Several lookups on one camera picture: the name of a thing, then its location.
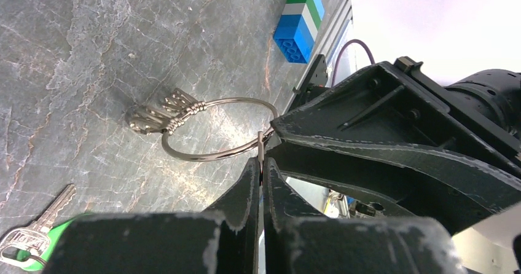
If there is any blue toy brick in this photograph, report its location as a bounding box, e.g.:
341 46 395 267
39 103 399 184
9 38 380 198
273 0 325 64

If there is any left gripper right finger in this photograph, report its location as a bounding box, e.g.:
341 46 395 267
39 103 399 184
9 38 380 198
263 158 464 273

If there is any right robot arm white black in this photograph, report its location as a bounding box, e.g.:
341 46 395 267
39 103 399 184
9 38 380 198
267 57 520 234

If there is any key with green tag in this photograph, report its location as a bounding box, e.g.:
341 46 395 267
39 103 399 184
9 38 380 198
1 184 76 272

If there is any keyring with bunch of keys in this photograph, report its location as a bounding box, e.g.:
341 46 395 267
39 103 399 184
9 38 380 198
127 88 279 162

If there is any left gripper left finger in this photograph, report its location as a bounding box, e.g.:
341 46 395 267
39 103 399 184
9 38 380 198
44 158 260 273

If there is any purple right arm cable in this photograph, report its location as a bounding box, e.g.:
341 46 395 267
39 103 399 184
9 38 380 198
331 39 376 88

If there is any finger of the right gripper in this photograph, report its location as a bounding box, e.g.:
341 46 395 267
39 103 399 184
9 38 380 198
267 143 520 235
272 60 520 171

